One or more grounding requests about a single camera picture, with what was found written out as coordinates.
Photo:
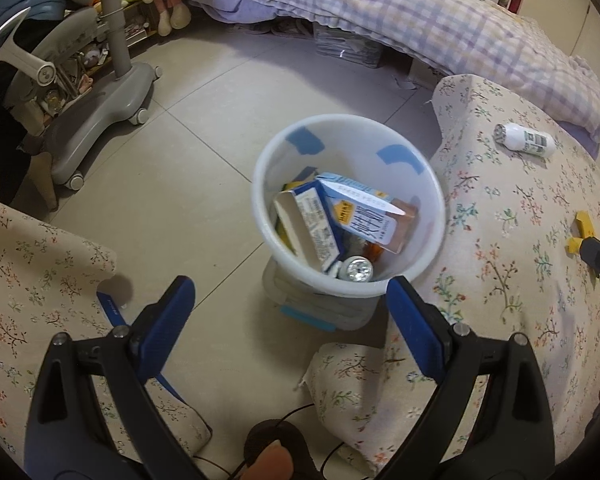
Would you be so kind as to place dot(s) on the white plastic bin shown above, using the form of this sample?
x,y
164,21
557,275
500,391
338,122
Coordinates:
x,y
350,135

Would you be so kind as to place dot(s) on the clear storage box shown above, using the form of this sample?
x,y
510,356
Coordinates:
x,y
347,47

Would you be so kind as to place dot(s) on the grey chair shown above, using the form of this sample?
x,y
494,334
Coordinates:
x,y
95,110

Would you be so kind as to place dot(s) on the white plastic bottle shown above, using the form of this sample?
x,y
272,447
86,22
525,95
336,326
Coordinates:
x,y
525,140

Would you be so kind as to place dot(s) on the pale plastic box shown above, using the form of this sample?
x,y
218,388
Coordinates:
x,y
320,310

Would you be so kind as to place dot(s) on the plaid quilt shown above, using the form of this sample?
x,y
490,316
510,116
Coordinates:
x,y
430,25

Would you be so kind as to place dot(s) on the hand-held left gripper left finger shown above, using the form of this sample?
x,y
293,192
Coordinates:
x,y
165,330

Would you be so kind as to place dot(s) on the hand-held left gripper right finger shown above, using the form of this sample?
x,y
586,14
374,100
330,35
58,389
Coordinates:
x,y
415,330

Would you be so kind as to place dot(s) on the small yellow wrapper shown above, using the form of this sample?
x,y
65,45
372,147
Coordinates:
x,y
582,230

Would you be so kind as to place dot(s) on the blue white carton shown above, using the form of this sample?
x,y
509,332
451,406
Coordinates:
x,y
365,220

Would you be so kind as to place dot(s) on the black cloth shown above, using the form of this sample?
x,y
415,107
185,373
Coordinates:
x,y
0,150

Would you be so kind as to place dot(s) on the person's foot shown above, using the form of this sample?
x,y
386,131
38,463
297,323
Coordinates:
x,y
270,462

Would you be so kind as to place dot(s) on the blue and white box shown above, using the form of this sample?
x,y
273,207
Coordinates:
x,y
312,220

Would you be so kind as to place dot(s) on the purple bed sheet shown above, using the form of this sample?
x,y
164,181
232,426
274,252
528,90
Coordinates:
x,y
220,2

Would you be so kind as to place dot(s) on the floral table cloth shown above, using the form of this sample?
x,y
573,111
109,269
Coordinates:
x,y
505,270

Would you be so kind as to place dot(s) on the white door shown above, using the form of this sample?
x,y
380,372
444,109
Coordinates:
x,y
555,5

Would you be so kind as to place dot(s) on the yellow packet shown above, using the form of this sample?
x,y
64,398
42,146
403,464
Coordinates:
x,y
284,235

